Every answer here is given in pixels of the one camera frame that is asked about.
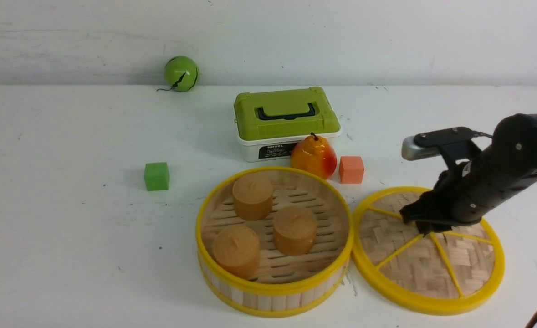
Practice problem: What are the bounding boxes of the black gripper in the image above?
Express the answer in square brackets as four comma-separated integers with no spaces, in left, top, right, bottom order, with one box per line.
[399,170,487,235]

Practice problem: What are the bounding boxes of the yellow rimmed woven steamer lid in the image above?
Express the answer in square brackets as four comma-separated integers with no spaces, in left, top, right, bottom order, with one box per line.
[352,186,505,316]

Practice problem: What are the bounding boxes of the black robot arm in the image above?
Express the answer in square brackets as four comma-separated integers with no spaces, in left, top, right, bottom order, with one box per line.
[400,113,537,235]

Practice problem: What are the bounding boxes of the yellow rimmed bamboo steamer basket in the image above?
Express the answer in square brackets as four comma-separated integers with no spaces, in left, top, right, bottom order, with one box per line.
[195,166,354,318]

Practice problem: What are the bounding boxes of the orange foam cube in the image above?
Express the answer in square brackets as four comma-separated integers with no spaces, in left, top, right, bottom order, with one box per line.
[339,156,365,185]

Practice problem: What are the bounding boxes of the orange yellow toy pear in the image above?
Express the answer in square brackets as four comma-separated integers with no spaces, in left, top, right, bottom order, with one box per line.
[290,133,338,180]

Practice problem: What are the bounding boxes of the brown cylindrical bun right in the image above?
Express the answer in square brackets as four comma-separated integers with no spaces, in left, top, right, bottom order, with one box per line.
[273,205,317,256]

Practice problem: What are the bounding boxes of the brown cylindrical bun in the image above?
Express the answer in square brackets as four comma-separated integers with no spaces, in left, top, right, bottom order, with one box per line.
[212,225,260,280]
[231,174,274,221]
[273,205,317,256]

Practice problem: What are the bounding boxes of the green white lunch box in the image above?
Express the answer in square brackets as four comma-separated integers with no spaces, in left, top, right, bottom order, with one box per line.
[234,87,343,162]

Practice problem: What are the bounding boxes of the brown cylindrical bun back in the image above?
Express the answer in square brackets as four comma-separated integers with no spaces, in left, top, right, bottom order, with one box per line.
[231,174,274,221]

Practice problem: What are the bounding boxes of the brown cylindrical bun front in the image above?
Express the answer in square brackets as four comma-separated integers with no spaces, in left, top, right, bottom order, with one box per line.
[212,225,260,280]

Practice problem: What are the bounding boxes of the green foam cube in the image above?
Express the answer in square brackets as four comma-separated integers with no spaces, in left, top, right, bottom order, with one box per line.
[143,162,170,191]

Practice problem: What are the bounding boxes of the green toy ball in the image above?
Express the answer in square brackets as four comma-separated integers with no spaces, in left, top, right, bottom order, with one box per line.
[157,56,199,92]

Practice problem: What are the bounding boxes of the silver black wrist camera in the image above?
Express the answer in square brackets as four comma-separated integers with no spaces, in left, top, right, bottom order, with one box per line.
[401,127,481,171]

